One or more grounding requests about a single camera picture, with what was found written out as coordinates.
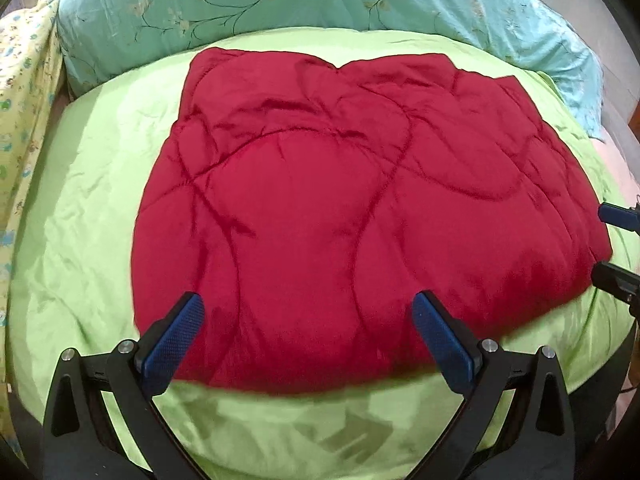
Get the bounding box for yellow printed cloth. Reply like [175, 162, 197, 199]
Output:
[0, 0, 65, 321]

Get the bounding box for teal floral quilt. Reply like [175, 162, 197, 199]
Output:
[55, 0, 608, 141]

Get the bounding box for light green bed sheet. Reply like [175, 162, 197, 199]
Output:
[7, 27, 636, 480]

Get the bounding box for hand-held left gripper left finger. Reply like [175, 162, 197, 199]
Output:
[42, 291, 204, 480]

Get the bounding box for pink bed sheet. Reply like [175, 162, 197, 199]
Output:
[592, 122, 640, 206]

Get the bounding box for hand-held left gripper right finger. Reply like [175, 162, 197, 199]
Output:
[411, 290, 578, 480]

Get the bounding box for red puffer jacket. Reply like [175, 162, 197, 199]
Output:
[131, 46, 615, 395]

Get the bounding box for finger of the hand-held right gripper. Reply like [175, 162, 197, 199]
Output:
[598, 201, 640, 235]
[591, 260, 640, 306]

